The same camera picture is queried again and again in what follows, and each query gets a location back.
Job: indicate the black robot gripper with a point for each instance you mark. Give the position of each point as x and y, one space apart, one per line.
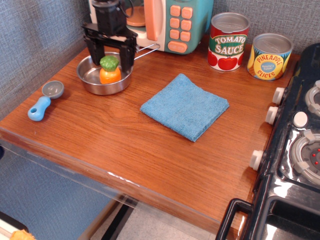
110 29

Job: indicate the orange toy pineapple green top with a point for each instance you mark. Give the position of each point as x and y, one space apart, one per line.
109 72

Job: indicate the pineapple slices can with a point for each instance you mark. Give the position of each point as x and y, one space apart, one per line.
269 56

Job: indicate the blue grey measuring scoop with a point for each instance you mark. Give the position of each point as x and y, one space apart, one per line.
50 91

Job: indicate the folded blue cloth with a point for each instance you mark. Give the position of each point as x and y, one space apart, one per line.
185 108

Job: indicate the tomato sauce can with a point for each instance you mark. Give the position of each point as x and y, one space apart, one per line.
227 41

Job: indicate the white stove knob middle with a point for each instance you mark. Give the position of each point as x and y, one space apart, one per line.
271 115

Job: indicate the white stove knob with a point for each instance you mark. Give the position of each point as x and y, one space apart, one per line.
271 115
278 95
256 159

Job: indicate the white stove knob top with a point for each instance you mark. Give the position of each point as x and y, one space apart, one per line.
278 95

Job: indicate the white stove knob bottom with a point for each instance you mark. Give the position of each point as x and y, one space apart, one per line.
256 159

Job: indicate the orange black object bottom left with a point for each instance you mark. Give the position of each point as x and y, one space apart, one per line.
22 235

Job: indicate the black toy stove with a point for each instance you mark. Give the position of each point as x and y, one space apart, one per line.
286 193

